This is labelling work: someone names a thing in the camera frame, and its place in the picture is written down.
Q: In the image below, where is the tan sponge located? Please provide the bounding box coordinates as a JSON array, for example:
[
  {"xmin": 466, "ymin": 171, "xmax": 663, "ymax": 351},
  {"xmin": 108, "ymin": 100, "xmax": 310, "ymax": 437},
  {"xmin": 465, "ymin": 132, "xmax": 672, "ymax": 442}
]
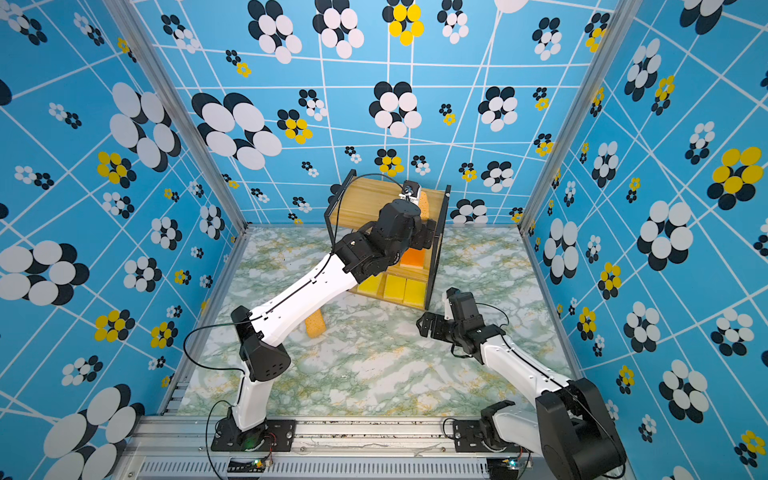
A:
[
  {"xmin": 305, "ymin": 310, "xmax": 327, "ymax": 339},
  {"xmin": 418, "ymin": 188, "xmax": 430, "ymax": 222}
]

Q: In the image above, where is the orange sponge front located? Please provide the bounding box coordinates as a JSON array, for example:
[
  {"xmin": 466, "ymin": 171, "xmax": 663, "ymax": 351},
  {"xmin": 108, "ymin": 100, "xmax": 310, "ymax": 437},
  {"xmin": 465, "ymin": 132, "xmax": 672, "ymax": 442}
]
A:
[{"xmin": 399, "ymin": 248, "xmax": 426, "ymax": 269}]

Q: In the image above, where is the yellow sponge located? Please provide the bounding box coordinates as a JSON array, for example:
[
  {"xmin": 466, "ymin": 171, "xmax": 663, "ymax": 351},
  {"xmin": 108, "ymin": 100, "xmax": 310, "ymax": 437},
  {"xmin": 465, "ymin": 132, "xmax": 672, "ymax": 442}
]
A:
[
  {"xmin": 383, "ymin": 274, "xmax": 407, "ymax": 302},
  {"xmin": 403, "ymin": 279, "xmax": 427, "ymax": 308},
  {"xmin": 357, "ymin": 274, "xmax": 385, "ymax": 297}
]

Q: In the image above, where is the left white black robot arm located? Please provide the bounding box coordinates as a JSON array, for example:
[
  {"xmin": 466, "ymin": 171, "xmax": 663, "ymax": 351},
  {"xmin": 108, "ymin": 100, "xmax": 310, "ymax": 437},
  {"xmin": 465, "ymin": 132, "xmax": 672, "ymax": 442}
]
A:
[{"xmin": 231, "ymin": 199, "xmax": 437, "ymax": 432}]

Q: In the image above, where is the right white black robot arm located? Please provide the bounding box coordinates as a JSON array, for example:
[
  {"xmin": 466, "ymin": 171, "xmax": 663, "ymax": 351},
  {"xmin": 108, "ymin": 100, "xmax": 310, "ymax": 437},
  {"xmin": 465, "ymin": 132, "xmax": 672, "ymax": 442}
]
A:
[{"xmin": 416, "ymin": 288, "xmax": 627, "ymax": 479}]

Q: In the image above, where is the wooden three-tier shelf black frame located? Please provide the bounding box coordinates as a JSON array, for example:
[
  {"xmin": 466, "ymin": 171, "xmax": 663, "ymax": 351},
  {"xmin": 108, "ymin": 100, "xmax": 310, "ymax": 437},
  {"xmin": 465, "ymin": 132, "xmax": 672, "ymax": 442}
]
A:
[{"xmin": 324, "ymin": 169, "xmax": 451, "ymax": 310}]

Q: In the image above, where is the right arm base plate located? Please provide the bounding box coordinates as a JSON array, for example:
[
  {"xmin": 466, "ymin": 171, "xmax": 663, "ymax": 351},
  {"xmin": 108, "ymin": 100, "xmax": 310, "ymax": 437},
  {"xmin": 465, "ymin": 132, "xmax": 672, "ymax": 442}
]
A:
[{"xmin": 447, "ymin": 420, "xmax": 529, "ymax": 455}]

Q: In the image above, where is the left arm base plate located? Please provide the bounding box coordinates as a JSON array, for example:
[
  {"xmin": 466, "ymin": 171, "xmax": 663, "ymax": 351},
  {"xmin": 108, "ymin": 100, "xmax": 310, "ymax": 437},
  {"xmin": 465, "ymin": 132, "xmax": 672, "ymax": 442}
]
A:
[{"xmin": 211, "ymin": 418, "xmax": 297, "ymax": 453}]

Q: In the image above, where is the aluminium front rail frame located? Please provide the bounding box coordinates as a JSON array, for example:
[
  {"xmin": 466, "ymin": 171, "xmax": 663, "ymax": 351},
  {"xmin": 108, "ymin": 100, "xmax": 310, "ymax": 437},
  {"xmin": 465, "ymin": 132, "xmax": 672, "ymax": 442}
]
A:
[{"xmin": 113, "ymin": 416, "xmax": 553, "ymax": 479}]

